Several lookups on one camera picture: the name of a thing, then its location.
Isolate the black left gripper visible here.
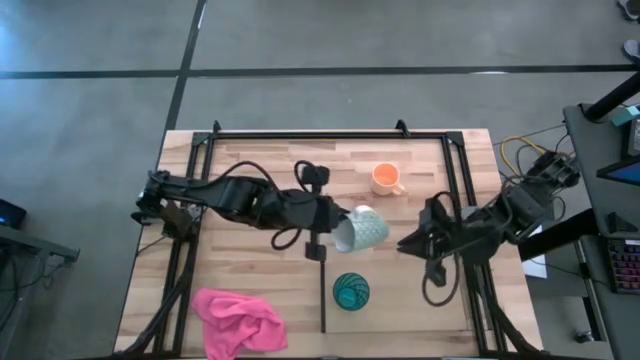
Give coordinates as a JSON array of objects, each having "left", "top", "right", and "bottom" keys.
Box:
[{"left": 272, "top": 188, "right": 352, "bottom": 237}]

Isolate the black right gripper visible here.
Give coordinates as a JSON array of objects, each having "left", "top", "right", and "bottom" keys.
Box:
[{"left": 397, "top": 191, "right": 495, "bottom": 267}]

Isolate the large leaf-patterned white mug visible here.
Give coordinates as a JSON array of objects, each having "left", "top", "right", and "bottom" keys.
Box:
[{"left": 330, "top": 204, "right": 391, "bottom": 254}]

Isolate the small cream cup orange inside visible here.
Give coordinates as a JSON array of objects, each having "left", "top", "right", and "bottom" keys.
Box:
[{"left": 369, "top": 162, "right": 408, "bottom": 198}]

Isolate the teal faceted plastic tumbler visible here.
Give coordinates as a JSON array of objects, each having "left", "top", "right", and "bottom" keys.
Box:
[{"left": 332, "top": 272, "right": 372, "bottom": 313}]

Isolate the white paper sheet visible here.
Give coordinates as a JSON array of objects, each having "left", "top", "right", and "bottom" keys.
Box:
[{"left": 521, "top": 224, "right": 550, "bottom": 280}]

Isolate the pink crumpled cloth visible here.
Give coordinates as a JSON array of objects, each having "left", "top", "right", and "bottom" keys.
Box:
[{"left": 190, "top": 287, "right": 290, "bottom": 360}]

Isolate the dark grey desk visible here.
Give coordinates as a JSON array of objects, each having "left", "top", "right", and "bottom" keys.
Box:
[{"left": 562, "top": 72, "right": 640, "bottom": 360}]

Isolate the backlit black keyboard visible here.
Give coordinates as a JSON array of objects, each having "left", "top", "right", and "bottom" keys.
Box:
[{"left": 606, "top": 236, "right": 640, "bottom": 295}]

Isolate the black screen with blue display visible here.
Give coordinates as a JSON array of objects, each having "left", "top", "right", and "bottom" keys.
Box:
[{"left": 596, "top": 158, "right": 640, "bottom": 187}]

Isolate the small teal box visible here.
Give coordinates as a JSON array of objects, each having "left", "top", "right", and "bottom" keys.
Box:
[{"left": 609, "top": 103, "right": 640, "bottom": 127}]

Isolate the person's shoe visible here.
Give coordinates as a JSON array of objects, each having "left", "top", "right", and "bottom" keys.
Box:
[
  {"left": 622, "top": 39, "right": 640, "bottom": 65},
  {"left": 616, "top": 0, "right": 640, "bottom": 22}
]

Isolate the grey side table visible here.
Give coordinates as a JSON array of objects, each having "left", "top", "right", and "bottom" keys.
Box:
[{"left": 0, "top": 223, "right": 82, "bottom": 360}]

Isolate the black device with blue light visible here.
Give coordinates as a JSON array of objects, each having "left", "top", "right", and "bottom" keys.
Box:
[{"left": 0, "top": 198, "right": 28, "bottom": 230}]

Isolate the black right gripper cable loop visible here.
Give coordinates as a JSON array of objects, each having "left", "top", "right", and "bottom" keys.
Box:
[{"left": 421, "top": 251, "right": 462, "bottom": 308}]

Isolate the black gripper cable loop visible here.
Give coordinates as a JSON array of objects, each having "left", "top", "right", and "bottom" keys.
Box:
[
  {"left": 270, "top": 227, "right": 307, "bottom": 252},
  {"left": 421, "top": 251, "right": 462, "bottom": 308}
]

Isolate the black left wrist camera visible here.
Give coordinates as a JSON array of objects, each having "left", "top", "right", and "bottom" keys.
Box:
[{"left": 299, "top": 163, "right": 332, "bottom": 197}]

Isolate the black left gripper cable loop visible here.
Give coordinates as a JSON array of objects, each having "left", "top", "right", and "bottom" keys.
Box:
[{"left": 270, "top": 227, "right": 307, "bottom": 252}]

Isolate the black shelf side post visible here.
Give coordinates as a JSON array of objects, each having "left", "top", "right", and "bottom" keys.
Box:
[{"left": 304, "top": 234, "right": 329, "bottom": 335}]

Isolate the black aluminium table frame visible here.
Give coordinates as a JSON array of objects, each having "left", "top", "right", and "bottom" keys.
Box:
[{"left": 112, "top": 119, "right": 544, "bottom": 360}]

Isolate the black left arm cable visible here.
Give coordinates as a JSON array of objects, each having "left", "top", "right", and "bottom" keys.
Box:
[{"left": 198, "top": 159, "right": 282, "bottom": 195}]

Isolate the yellow cable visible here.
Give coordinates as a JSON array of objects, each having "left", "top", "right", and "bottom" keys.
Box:
[{"left": 500, "top": 135, "right": 549, "bottom": 174}]

